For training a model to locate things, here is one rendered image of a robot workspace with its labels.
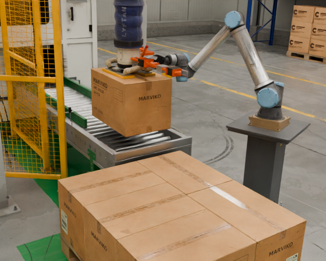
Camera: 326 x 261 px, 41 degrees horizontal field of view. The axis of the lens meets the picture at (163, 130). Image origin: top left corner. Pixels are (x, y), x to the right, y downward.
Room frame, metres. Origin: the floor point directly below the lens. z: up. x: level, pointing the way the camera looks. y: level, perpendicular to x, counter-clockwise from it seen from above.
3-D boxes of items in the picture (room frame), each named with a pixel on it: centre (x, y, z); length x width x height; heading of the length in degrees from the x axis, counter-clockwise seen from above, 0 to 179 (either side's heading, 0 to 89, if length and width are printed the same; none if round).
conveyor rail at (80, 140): (3.82, 1.00, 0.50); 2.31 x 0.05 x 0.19; 35
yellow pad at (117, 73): (3.31, 0.36, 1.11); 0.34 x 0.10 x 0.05; 35
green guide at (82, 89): (4.45, 0.71, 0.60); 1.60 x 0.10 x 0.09; 35
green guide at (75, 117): (4.15, 1.15, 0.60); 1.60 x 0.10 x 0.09; 35
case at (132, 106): (3.35, 0.27, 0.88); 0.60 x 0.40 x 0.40; 33
